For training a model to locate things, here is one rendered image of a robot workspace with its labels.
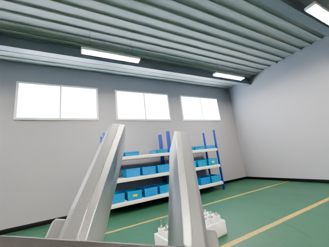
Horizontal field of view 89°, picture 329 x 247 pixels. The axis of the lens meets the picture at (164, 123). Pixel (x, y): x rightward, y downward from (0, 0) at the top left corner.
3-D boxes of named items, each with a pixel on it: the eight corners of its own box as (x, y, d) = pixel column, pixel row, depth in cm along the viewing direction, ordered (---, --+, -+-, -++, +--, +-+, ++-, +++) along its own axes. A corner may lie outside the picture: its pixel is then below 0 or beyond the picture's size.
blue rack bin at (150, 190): (138, 195, 464) (137, 187, 468) (151, 192, 482) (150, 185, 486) (145, 197, 421) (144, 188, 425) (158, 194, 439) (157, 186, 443)
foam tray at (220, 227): (227, 233, 240) (224, 219, 243) (207, 243, 220) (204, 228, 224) (208, 226, 272) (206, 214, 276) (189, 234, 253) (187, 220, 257)
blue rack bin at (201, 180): (191, 184, 545) (191, 177, 549) (201, 182, 562) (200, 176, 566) (201, 185, 501) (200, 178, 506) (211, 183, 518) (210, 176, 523)
